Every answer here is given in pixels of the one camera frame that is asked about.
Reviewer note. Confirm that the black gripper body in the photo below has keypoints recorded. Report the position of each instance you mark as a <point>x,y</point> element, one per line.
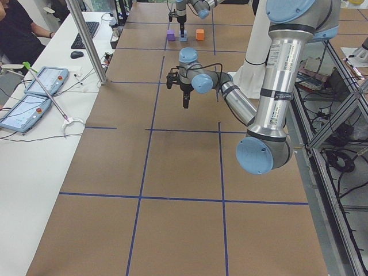
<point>186,88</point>
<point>182,20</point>

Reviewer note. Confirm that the light blue block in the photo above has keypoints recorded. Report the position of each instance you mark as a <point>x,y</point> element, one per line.
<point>183,36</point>

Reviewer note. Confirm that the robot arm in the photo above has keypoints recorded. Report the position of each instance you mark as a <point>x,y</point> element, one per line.
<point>293,24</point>
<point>201,7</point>

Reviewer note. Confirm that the purple block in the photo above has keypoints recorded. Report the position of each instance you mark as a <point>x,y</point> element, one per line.
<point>171,35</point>

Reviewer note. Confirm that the orange block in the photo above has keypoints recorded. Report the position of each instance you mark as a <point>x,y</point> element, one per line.
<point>200,34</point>

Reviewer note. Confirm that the metal cup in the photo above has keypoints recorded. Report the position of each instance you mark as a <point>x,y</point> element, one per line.
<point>115,34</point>

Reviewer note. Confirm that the black computer mouse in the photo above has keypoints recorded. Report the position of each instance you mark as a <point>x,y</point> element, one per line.
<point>76,54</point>

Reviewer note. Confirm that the long metal rod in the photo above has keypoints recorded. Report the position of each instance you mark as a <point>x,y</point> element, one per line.
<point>28,67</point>

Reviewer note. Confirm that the stack of books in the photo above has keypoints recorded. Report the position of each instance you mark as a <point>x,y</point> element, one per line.
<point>313,74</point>

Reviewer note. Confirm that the teach pendant far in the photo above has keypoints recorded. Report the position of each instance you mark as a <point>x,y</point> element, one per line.
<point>52,78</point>

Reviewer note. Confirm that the teach pendant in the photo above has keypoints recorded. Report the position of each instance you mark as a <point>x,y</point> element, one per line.
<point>52,78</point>
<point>26,113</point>

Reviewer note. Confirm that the teach pendant near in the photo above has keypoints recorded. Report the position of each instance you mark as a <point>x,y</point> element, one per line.
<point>26,113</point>

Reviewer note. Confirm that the seated person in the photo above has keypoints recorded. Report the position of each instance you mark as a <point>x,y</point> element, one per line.
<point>20,34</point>

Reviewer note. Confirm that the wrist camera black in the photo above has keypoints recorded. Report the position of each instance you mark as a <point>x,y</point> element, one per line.
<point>171,15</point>
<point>172,78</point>

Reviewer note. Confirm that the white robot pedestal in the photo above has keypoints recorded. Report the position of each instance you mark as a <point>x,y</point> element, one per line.
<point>249,77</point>

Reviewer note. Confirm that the aluminium frame post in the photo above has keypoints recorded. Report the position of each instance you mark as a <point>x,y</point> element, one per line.
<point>82,28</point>

